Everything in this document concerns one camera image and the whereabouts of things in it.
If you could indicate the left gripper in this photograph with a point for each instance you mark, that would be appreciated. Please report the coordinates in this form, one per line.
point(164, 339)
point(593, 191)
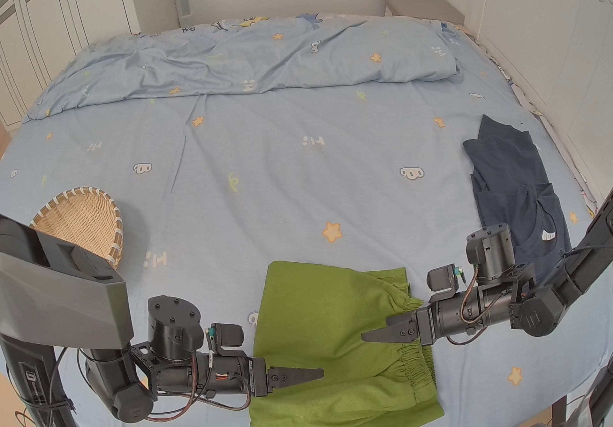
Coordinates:
point(230, 375)

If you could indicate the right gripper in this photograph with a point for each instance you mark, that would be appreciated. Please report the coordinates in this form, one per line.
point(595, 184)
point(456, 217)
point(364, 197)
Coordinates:
point(459, 317)

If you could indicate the green shorts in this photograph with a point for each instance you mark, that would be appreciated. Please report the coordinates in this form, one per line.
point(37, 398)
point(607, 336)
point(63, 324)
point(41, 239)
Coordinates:
point(325, 310)

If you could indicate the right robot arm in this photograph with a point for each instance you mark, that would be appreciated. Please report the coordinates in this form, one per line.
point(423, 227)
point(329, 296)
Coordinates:
point(541, 315)

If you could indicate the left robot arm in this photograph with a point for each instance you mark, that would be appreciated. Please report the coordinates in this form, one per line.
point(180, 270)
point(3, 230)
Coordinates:
point(72, 291)

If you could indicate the round woven basket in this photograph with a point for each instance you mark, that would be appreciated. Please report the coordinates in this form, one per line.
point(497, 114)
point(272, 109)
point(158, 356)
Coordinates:
point(81, 219)

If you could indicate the dark blue T-shirt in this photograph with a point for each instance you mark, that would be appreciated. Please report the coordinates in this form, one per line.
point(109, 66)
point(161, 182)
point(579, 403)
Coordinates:
point(507, 166)

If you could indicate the pale blue quilt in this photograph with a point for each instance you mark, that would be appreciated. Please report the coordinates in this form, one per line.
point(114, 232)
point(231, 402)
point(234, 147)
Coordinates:
point(239, 56)

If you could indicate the grey bedside table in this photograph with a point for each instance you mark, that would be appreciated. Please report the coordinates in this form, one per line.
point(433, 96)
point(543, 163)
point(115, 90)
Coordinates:
point(421, 4)

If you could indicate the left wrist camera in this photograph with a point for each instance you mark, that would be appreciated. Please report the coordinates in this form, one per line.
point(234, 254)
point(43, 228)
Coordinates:
point(227, 334)

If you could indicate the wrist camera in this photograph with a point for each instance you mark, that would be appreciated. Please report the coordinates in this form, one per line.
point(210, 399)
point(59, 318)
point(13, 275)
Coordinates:
point(227, 334)
point(440, 279)

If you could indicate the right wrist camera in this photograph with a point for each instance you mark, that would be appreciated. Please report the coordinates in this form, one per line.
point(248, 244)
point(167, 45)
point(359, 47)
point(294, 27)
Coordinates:
point(440, 279)

